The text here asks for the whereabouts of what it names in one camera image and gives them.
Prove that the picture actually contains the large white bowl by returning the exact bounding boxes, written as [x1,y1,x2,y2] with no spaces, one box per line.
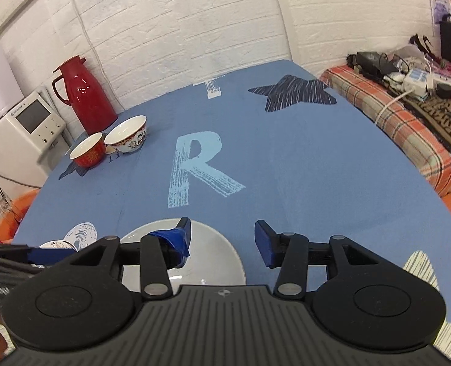
[121,218,246,294]

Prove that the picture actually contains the red bowl white inside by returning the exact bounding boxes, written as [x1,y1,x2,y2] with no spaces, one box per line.
[69,132,106,169]

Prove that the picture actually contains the white bowl red pattern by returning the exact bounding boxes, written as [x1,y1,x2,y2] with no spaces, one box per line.
[104,115,147,154]

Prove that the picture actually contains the orange plastic basin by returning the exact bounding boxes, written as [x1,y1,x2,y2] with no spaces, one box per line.
[0,189,39,243]

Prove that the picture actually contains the white countertop appliance with screen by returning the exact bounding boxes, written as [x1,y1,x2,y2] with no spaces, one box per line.
[0,87,69,198]

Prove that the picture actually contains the blue patterned tablecloth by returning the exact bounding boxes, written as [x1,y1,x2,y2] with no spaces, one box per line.
[15,60,451,322]

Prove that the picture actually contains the red thermos jug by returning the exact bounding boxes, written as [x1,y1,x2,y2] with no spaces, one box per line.
[52,56,118,135]

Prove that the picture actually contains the plaid orange cloth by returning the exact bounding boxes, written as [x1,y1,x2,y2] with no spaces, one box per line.
[321,65,451,197]

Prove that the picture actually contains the dark patterned cloth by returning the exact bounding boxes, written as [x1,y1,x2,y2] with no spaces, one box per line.
[403,97,451,153]

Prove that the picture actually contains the white power strip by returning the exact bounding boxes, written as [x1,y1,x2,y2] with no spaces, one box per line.
[402,68,451,100]

